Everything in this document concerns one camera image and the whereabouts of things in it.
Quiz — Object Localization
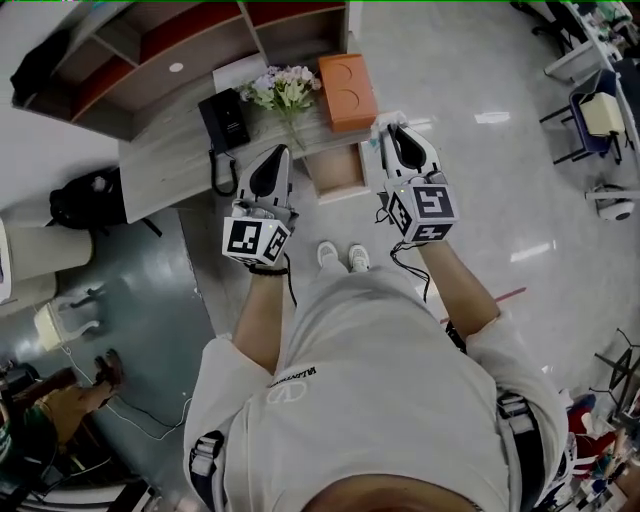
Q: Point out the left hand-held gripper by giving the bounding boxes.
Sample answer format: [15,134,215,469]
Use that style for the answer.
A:
[221,143,300,266]

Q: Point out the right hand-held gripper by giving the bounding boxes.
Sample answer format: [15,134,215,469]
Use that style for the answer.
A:
[375,123,461,244]

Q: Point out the person's left forearm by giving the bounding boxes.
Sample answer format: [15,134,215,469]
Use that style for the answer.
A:
[232,267,296,376]

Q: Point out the person's right forearm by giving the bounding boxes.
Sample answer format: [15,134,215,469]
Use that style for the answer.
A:
[414,239,502,342]

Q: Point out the orange box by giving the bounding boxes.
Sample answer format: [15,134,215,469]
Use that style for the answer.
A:
[317,53,379,134]

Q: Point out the artificial flower bunch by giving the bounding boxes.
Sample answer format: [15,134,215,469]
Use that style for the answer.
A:
[234,64,324,151]

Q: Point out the person's left white shoe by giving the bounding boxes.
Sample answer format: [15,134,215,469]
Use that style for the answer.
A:
[316,240,347,274]

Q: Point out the person's white shoe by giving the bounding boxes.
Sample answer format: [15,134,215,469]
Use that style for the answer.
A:
[316,240,347,274]
[347,243,372,274]

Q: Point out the grey wooden desk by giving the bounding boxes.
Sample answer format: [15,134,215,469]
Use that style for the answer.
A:
[117,29,381,225]

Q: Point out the person's right white shoe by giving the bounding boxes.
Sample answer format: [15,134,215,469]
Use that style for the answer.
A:
[347,243,372,274]

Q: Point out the person's white trousers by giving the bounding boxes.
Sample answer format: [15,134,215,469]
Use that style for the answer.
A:
[312,262,351,290]

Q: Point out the wooden shelf unit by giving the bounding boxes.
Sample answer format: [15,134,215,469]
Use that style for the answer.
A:
[12,0,351,142]

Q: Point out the blue chair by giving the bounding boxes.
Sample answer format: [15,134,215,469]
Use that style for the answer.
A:
[538,67,626,166]

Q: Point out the black backpack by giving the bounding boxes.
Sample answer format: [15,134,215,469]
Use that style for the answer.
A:
[48,167,164,239]

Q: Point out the cream box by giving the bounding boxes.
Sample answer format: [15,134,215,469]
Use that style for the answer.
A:
[578,91,627,137]

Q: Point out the white round robot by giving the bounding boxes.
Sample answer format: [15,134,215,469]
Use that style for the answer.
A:
[584,183,640,222]

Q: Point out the white round table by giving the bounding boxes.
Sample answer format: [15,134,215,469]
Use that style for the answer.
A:
[0,217,96,305]

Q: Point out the person's white shirt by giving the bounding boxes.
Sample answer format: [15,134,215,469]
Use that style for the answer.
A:
[183,264,571,512]

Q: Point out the black bag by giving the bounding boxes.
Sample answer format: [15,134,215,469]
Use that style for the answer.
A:
[9,27,72,96]

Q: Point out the cream plastic chair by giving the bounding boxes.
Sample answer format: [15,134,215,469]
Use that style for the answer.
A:
[32,282,109,352]

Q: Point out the black metal stand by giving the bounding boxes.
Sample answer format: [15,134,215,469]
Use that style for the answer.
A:
[593,327,640,426]

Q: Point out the black corded telephone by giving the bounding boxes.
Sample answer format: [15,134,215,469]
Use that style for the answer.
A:
[197,88,252,197]

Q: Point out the black bead bracelet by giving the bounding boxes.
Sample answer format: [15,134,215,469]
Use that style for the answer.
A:
[248,263,290,280]

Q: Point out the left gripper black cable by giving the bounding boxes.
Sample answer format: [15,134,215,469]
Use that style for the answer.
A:
[282,252,299,309]

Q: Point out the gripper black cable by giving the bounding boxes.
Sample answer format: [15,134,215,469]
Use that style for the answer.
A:
[282,252,299,309]
[373,207,432,304]

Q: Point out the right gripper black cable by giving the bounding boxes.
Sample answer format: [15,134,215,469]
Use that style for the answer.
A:
[373,207,432,304]

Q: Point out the white power cord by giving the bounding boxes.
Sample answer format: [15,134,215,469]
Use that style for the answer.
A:
[62,344,194,442]

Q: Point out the left black harness strap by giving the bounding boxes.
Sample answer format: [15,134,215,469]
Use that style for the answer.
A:
[187,429,226,512]

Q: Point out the black harness strap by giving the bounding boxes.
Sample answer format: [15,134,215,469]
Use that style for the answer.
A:
[187,429,226,512]
[496,392,544,512]

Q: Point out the right black harness strap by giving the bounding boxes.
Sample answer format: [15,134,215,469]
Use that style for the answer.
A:
[496,392,544,512]

